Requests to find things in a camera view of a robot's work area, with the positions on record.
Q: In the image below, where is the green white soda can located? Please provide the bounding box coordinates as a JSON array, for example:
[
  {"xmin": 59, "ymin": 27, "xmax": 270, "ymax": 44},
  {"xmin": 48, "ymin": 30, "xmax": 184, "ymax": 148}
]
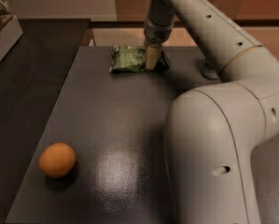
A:
[{"xmin": 201, "ymin": 63, "xmax": 219, "ymax": 79}]

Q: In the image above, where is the green jalapeno chip bag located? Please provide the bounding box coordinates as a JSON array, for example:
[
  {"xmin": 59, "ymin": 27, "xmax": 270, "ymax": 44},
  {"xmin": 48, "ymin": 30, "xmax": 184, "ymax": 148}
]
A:
[{"xmin": 109, "ymin": 46, "xmax": 169, "ymax": 74}]

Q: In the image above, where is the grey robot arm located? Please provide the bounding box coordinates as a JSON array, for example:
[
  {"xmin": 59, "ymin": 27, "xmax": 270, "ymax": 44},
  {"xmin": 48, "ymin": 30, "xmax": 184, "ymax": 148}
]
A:
[{"xmin": 145, "ymin": 0, "xmax": 279, "ymax": 224}]

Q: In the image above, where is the white snack display box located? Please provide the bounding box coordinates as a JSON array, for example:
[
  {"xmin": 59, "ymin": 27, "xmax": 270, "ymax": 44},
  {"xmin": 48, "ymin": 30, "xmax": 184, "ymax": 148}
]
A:
[{"xmin": 0, "ymin": 0, "xmax": 23, "ymax": 62}]

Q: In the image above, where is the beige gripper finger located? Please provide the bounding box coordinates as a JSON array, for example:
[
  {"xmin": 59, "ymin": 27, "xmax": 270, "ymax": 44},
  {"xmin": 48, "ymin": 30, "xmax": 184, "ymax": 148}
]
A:
[{"xmin": 146, "ymin": 46, "xmax": 162, "ymax": 70}]

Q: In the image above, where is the orange fruit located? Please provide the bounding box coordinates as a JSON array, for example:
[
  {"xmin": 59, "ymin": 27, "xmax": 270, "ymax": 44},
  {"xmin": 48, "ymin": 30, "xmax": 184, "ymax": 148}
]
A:
[{"xmin": 39, "ymin": 143, "xmax": 77, "ymax": 178}]

